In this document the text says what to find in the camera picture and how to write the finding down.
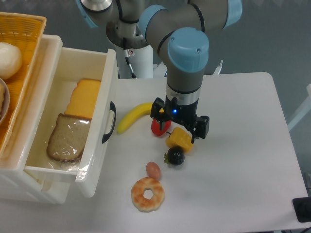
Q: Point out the white drawer cabinet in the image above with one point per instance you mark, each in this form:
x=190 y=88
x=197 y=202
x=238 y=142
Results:
x=16 y=181

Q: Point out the white round bun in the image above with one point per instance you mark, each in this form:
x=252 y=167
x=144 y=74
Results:
x=10 y=60

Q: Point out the dark toy mangosteen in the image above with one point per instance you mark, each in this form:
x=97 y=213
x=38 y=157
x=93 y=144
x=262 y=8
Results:
x=174 y=156

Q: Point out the glazed toy donut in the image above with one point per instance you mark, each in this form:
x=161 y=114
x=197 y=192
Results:
x=147 y=194

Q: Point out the yellow toy banana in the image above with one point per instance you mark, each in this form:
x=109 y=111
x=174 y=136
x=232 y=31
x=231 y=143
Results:
x=133 y=115

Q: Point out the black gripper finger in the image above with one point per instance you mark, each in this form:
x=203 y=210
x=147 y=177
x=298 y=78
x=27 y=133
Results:
x=199 y=128
x=158 y=113

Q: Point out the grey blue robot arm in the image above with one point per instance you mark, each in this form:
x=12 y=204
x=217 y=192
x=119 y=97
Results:
x=179 y=37

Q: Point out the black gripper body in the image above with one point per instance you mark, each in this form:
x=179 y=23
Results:
x=182 y=107

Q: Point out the brown bread slice wrapped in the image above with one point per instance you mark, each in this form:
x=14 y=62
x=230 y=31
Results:
x=68 y=139

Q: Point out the grey bowl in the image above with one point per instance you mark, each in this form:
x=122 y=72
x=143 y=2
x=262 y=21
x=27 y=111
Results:
x=4 y=100

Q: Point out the yellow woven basket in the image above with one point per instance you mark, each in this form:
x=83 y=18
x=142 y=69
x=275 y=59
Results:
x=20 y=36

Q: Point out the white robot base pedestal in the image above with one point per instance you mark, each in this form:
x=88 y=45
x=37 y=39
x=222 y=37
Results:
x=134 y=55

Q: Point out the white frame at right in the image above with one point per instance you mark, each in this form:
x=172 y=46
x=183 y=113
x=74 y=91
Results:
x=301 y=111

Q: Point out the white plastic drawer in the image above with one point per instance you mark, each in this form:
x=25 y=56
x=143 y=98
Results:
x=73 y=66

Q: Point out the brown egg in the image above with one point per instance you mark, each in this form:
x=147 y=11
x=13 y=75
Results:
x=153 y=170

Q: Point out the black device at edge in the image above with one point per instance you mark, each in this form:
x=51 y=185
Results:
x=302 y=207

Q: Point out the yellow toy corn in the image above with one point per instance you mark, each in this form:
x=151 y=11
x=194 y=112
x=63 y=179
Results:
x=179 y=137

